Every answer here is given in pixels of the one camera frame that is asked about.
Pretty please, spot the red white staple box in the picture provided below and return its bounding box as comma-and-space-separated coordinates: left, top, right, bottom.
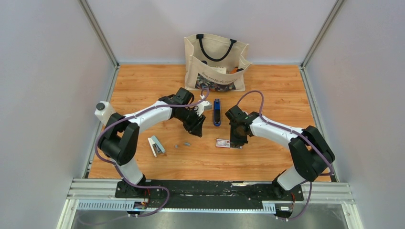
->
215, 139, 230, 148

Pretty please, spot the blue black stapler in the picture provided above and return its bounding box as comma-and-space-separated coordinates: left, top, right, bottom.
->
213, 99, 221, 127

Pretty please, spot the aluminium frame rail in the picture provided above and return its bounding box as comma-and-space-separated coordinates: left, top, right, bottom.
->
57, 178, 363, 229

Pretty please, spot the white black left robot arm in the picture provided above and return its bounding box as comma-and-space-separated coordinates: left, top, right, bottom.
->
95, 87, 209, 198

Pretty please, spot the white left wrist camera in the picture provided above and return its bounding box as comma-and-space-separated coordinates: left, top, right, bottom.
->
194, 100, 212, 116

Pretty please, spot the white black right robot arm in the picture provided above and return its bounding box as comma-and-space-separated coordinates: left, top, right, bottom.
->
225, 105, 335, 200

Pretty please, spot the light blue white stapler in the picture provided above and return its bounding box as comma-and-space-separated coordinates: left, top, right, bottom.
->
148, 135, 166, 157

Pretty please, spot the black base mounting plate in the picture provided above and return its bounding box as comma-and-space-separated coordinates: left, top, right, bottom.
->
115, 180, 304, 209

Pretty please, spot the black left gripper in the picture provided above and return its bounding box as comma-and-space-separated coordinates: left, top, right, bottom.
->
175, 107, 206, 138

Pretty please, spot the beige canvas tote bag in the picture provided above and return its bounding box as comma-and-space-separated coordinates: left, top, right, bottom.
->
184, 33, 252, 92

